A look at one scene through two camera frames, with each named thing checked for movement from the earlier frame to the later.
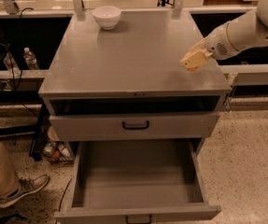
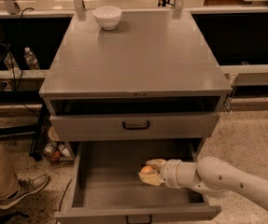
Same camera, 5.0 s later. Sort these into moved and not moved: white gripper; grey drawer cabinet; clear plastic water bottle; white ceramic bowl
Moved: white gripper
Not moved: white ceramic bowl; clear plastic water bottle; grey drawer cabinet
